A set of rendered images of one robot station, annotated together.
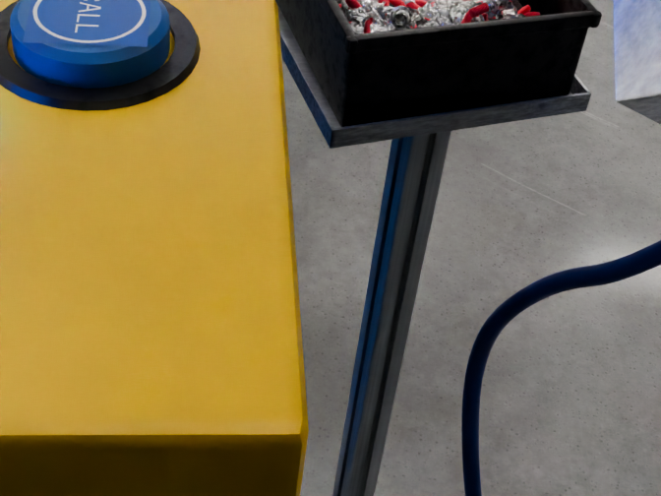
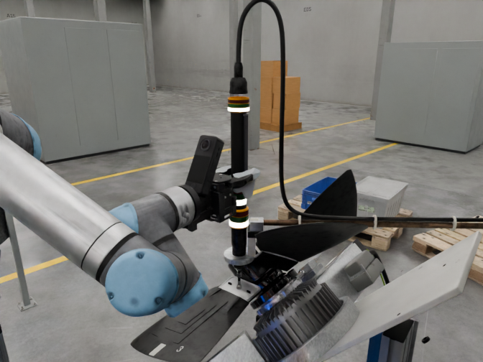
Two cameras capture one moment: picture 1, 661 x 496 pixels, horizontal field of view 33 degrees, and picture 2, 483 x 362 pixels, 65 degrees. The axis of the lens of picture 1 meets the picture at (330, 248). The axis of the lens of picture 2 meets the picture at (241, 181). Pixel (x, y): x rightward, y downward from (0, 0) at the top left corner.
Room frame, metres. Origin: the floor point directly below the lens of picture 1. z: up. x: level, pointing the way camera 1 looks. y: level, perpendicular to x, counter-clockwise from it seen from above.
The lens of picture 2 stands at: (-0.02, 0.28, 1.71)
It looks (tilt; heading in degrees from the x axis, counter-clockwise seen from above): 18 degrees down; 317
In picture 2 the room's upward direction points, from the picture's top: straight up
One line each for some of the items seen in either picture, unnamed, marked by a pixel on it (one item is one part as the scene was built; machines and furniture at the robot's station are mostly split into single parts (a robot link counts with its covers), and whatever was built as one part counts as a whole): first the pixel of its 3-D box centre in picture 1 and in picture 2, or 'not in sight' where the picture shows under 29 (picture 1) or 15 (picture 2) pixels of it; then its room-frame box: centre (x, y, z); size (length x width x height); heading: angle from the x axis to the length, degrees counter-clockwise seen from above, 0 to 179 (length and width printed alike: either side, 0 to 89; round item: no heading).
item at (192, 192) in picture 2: not in sight; (205, 198); (0.53, -0.14, 1.45); 0.12 x 0.08 x 0.09; 99
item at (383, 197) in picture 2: not in sight; (376, 201); (1.63, -3.16, 0.31); 0.60 x 0.42 x 0.33; 98
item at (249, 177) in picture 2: not in sight; (233, 181); (0.51, -0.20, 1.47); 0.09 x 0.05 x 0.02; 89
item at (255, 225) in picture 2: not in sight; (243, 238); (0.54, -0.25, 1.32); 0.09 x 0.07 x 0.10; 44
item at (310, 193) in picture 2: not in sight; (330, 195); (2.13, -3.09, 0.25); 0.60 x 0.41 x 0.22; 98
